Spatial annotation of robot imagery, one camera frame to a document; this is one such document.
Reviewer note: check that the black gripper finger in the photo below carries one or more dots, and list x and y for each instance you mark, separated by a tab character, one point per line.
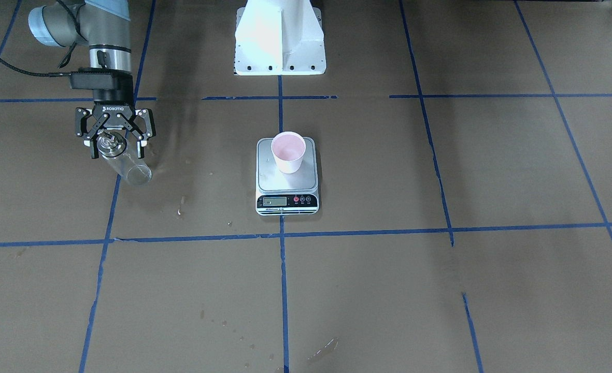
89	134
141	125

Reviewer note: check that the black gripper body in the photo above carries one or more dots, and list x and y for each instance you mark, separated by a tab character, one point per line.
113	108

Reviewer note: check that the clear glass sauce bottle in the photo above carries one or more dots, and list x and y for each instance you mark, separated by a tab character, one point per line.
122	158

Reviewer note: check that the pink paper cup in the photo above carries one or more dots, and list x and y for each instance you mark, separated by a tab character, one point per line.
288	149

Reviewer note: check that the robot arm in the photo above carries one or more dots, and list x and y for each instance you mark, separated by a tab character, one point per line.
104	28

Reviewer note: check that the silver kitchen scale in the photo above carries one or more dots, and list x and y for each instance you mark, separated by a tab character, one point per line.
280	194

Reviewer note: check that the brown paper table cover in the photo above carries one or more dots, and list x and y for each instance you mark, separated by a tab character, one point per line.
464	153

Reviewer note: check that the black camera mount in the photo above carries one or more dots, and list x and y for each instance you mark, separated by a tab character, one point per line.
99	79

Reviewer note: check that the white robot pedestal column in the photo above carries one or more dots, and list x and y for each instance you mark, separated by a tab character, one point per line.
279	38

